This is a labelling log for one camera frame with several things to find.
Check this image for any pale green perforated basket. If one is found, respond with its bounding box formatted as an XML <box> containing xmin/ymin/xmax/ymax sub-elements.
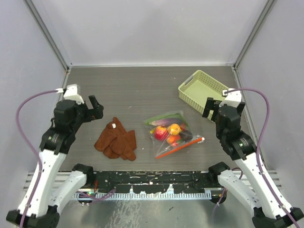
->
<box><xmin>178</xmin><ymin>70</ymin><xmax>228</xmax><ymax>114</ymax></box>

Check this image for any red bell pepper toy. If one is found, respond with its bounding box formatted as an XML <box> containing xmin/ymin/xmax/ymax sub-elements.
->
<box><xmin>180</xmin><ymin>123</ymin><xmax>186</xmax><ymax>131</ymax></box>

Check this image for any green leafy vegetable toy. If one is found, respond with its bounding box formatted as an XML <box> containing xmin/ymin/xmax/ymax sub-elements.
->
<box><xmin>145</xmin><ymin>113</ymin><xmax>186</xmax><ymax>125</ymax></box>

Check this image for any dark purple plum toy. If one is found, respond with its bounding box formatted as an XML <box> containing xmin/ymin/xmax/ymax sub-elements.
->
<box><xmin>179</xmin><ymin>130</ymin><xmax>193</xmax><ymax>142</ymax></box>

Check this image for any orange toy fruit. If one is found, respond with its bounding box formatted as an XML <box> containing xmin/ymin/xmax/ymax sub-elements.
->
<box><xmin>167</xmin><ymin>123</ymin><xmax>181</xmax><ymax>135</ymax></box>

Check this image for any purple eggplant toy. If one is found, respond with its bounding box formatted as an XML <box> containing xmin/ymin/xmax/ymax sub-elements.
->
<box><xmin>149</xmin><ymin>118</ymin><xmax>183</xmax><ymax>126</ymax></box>

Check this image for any clear zip top bag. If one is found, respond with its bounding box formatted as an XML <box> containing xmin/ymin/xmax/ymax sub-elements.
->
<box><xmin>144</xmin><ymin>110</ymin><xmax>205</xmax><ymax>159</ymax></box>

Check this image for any peach toy fruit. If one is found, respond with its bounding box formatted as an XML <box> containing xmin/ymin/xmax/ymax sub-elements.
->
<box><xmin>166</xmin><ymin>134</ymin><xmax>181</xmax><ymax>145</ymax></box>

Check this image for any red apple toy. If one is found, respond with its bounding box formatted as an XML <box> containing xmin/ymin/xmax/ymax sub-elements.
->
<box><xmin>154</xmin><ymin>126</ymin><xmax>169</xmax><ymax>141</ymax></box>

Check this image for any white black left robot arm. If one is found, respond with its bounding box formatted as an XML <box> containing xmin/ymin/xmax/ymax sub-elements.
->
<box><xmin>6</xmin><ymin>95</ymin><xmax>104</xmax><ymax>228</ymax></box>

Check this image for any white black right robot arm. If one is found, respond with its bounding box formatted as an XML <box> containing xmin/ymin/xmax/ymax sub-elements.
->
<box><xmin>202</xmin><ymin>97</ymin><xmax>304</xmax><ymax>228</ymax></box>

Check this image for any brown cloth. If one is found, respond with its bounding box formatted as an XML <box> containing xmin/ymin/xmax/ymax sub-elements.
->
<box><xmin>94</xmin><ymin>117</ymin><xmax>137</xmax><ymax>161</ymax></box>

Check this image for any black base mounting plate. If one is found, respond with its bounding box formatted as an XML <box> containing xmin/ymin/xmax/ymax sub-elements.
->
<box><xmin>81</xmin><ymin>171</ymin><xmax>222</xmax><ymax>194</ymax></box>

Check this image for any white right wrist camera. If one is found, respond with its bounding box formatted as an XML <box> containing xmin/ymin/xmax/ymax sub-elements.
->
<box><xmin>219</xmin><ymin>88</ymin><xmax>242</xmax><ymax>108</ymax></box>

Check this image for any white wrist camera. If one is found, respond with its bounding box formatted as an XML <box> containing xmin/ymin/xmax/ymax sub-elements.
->
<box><xmin>219</xmin><ymin>88</ymin><xmax>242</xmax><ymax>108</ymax></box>
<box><xmin>63</xmin><ymin>84</ymin><xmax>85</xmax><ymax>105</ymax></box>

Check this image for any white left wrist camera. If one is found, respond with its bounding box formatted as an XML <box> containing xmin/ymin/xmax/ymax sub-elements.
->
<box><xmin>63</xmin><ymin>84</ymin><xmax>85</xmax><ymax>105</ymax></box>

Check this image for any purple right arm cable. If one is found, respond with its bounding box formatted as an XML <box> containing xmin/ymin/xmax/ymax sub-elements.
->
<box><xmin>212</xmin><ymin>87</ymin><xmax>301</xmax><ymax>228</ymax></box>

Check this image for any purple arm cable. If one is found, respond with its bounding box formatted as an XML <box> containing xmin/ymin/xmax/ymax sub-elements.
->
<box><xmin>15</xmin><ymin>88</ymin><xmax>65</xmax><ymax>228</ymax></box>
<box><xmin>212</xmin><ymin>87</ymin><xmax>301</xmax><ymax>228</ymax></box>

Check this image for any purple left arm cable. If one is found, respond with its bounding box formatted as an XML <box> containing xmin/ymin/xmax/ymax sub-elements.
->
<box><xmin>15</xmin><ymin>88</ymin><xmax>65</xmax><ymax>228</ymax></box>

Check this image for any aluminium front frame rail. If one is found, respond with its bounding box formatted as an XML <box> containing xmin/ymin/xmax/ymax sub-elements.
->
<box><xmin>23</xmin><ymin>171</ymin><xmax>283</xmax><ymax>190</ymax></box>

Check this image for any white slotted cable duct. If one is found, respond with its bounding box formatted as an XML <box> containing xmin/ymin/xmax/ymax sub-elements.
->
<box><xmin>107</xmin><ymin>190</ymin><xmax>212</xmax><ymax>200</ymax></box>

